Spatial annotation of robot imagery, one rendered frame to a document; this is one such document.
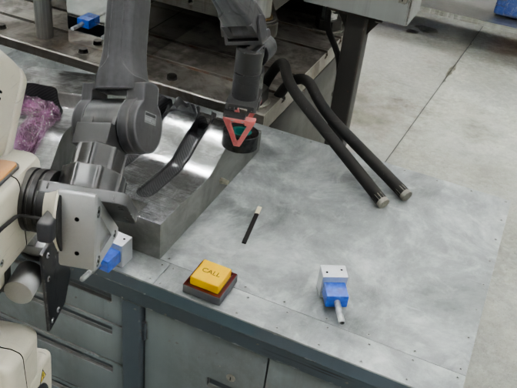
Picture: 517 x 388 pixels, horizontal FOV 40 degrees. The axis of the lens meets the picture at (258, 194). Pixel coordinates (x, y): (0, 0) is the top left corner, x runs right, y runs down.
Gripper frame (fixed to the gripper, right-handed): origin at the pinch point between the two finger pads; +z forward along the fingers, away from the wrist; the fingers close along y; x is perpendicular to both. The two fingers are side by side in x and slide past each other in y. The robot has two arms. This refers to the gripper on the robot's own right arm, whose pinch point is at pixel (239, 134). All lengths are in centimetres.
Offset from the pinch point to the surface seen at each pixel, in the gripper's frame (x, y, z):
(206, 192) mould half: 5.2, -5.6, 12.6
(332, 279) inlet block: -23.9, -27.8, 13.4
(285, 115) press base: -8, 64, 23
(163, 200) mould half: 12.3, -17.0, 9.2
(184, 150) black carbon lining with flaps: 12.2, 1.7, 7.3
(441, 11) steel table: -89, 321, 53
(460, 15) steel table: -101, 317, 53
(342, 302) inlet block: -26.3, -31.2, 15.6
